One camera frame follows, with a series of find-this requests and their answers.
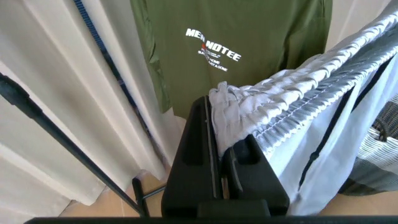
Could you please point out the pale grey shorts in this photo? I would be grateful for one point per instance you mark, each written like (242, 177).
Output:
(326, 149)

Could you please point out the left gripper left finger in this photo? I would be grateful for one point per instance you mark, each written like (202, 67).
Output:
(192, 174)

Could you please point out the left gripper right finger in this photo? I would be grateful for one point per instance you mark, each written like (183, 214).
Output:
(258, 180)

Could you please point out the green long-sleeved shirt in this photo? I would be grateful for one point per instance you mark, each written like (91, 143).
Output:
(248, 25)

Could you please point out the beige curtain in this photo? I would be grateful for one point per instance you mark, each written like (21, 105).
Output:
(46, 62)

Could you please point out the black clothes rack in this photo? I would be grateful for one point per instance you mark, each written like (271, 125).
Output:
(62, 137)

